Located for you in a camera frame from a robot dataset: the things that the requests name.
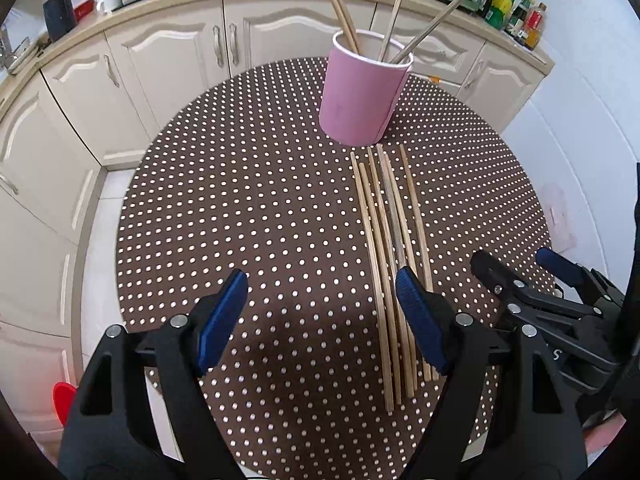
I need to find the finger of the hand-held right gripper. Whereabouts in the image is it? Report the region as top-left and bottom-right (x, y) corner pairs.
(470, 250), (601, 342)
(535, 247), (627, 309)

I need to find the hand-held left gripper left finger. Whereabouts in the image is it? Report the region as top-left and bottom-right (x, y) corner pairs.
(57, 269), (251, 480)

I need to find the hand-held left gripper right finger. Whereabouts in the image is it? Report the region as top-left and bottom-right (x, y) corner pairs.
(395, 266), (588, 480)

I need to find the bunch of wooden chopsticks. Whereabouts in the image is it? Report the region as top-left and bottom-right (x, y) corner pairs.
(349, 144), (441, 416)

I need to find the pink cup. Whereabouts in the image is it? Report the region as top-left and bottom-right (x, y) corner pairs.
(319, 30), (415, 147)

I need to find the person's right hand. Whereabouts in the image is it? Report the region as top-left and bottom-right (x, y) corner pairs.
(582, 417), (626, 466)

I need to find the brown polka dot tablecloth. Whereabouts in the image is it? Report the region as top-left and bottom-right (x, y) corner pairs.
(115, 56), (558, 480)

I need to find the red plastic basin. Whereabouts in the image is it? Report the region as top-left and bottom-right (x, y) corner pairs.
(51, 381), (78, 428)

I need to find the cream cabinet drawer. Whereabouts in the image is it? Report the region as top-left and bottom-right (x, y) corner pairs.
(371, 7), (487, 83)

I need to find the orange sauce bottle red label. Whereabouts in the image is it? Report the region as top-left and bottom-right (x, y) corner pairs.
(522, 2), (547, 51)

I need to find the dark soy sauce bottle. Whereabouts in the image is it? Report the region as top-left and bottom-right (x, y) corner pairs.
(506, 0), (533, 36)

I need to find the green bottle yellow cap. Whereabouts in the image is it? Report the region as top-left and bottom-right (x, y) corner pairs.
(487, 0), (517, 30)

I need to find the steel sink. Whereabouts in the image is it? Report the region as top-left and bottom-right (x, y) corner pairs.
(0, 35), (46, 76)

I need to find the black knife block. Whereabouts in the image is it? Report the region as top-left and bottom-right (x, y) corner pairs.
(42, 0), (78, 42)

